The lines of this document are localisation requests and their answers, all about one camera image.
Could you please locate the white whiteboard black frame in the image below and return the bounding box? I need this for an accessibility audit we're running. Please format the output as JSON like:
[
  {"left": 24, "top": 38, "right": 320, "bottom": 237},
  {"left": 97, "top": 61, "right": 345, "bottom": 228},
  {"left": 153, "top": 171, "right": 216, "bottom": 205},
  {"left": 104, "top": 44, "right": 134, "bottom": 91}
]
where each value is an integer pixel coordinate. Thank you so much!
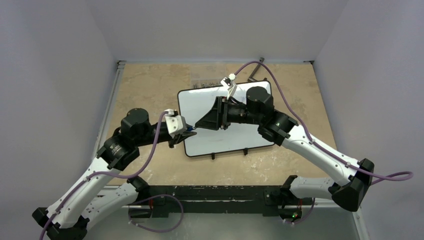
[{"left": 177, "top": 86, "right": 273, "bottom": 157}]

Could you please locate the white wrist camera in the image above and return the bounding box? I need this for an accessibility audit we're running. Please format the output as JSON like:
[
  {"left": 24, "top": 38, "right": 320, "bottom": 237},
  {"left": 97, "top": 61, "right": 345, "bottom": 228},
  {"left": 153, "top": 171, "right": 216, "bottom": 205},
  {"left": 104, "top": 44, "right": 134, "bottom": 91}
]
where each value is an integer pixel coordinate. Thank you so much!
[
  {"left": 164, "top": 109, "right": 188, "bottom": 137},
  {"left": 220, "top": 73, "right": 238, "bottom": 99}
]

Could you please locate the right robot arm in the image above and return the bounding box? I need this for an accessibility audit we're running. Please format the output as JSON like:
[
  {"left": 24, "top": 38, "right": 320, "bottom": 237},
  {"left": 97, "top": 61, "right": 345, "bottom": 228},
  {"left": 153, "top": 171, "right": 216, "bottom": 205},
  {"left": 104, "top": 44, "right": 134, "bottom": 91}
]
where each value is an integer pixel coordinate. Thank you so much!
[{"left": 195, "top": 86, "right": 375, "bottom": 212}]

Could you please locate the black metal allen key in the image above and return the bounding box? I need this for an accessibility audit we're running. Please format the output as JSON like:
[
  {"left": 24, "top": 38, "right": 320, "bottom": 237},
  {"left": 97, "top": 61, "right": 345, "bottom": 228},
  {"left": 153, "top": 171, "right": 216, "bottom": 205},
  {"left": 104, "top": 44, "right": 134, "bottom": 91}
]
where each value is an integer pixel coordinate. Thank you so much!
[{"left": 247, "top": 57, "right": 265, "bottom": 83}]

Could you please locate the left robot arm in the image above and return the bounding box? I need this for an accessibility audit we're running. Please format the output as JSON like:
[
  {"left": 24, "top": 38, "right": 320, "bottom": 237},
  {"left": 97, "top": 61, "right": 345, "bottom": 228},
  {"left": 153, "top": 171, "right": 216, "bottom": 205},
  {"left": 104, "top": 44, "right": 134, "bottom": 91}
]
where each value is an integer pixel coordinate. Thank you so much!
[{"left": 32, "top": 108, "right": 195, "bottom": 240}]

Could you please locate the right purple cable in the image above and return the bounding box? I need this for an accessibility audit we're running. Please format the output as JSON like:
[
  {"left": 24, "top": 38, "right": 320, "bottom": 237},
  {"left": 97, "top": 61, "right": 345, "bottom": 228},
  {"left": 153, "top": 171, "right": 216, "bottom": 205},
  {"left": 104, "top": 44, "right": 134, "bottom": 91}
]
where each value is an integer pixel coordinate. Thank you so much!
[{"left": 233, "top": 60, "right": 414, "bottom": 186}]

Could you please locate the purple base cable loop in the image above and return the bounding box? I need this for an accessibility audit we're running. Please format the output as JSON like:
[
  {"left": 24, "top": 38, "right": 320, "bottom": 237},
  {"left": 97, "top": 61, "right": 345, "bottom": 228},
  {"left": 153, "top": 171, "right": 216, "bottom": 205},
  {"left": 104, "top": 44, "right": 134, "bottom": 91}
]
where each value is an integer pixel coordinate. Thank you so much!
[{"left": 127, "top": 192, "right": 185, "bottom": 233}]

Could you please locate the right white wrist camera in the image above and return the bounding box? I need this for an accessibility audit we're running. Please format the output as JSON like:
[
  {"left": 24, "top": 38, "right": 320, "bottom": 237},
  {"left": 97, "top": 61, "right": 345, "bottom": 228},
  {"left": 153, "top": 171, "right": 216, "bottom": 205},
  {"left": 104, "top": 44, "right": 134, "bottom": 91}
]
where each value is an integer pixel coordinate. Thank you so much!
[{"left": 220, "top": 73, "right": 238, "bottom": 99}]

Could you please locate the clear plastic screw box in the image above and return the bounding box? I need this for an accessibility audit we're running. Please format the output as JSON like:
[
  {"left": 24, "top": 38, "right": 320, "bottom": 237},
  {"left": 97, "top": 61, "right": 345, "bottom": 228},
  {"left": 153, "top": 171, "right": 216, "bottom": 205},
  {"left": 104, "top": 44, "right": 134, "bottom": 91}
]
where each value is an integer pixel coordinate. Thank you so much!
[{"left": 189, "top": 62, "right": 226, "bottom": 89}]

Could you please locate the aluminium rail frame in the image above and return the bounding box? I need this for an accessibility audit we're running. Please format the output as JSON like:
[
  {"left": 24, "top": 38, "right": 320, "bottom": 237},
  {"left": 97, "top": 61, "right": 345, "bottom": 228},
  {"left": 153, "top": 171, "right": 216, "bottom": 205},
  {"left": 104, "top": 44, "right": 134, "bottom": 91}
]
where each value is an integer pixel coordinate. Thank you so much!
[{"left": 91, "top": 60, "right": 127, "bottom": 159}]

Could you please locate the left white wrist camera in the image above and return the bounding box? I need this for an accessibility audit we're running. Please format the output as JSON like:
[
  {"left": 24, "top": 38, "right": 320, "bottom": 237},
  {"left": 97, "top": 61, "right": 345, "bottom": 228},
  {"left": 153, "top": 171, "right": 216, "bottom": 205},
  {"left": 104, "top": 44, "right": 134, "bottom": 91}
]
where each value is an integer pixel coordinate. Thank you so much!
[{"left": 164, "top": 109, "right": 188, "bottom": 137}]

